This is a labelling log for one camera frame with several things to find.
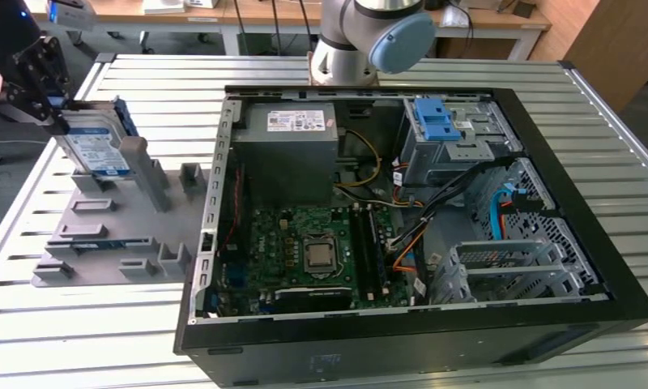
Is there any grey parts rack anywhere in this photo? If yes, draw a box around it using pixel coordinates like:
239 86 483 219
31 136 212 289

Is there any hard disk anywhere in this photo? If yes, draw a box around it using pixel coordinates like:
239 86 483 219
47 96 140 179

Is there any silver CPU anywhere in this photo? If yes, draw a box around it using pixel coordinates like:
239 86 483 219
304 243 339 269

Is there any wooden desk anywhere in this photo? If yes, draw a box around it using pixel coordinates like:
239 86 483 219
40 0 228 56
219 0 552 62

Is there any yellow power wire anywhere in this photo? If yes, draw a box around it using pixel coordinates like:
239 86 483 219
334 128 384 190

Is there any black cable bundle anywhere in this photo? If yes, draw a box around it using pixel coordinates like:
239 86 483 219
394 156 526 260

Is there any multicolour power wire bundle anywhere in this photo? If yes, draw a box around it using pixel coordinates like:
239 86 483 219
338 161 431 210

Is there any metal disk bay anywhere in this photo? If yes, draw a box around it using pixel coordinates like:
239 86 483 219
430 237 601 305

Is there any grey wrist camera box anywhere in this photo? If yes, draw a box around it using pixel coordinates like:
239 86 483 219
48 0 96 32

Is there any black RAM slot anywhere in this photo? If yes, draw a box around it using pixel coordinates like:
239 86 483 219
352 204 370 300
366 204 384 299
359 204 376 300

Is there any blue plastic bay latch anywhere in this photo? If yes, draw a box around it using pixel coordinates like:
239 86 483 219
412 98 463 142

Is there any blue data wire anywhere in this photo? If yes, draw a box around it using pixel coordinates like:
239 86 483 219
486 184 526 244

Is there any black graphics card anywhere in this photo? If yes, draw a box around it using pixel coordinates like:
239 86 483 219
270 284 356 314

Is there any green motherboard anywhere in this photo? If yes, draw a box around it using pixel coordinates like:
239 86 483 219
215 204 412 317

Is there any grey power supply unit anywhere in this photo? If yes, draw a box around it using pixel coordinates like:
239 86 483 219
231 100 340 207

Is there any black PC case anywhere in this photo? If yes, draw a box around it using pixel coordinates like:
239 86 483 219
174 83 648 388

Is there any metal optical drive cage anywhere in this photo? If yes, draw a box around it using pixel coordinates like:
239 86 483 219
399 96 526 187

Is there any metal socket cover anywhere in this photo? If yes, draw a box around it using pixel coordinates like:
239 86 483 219
300 233 343 280

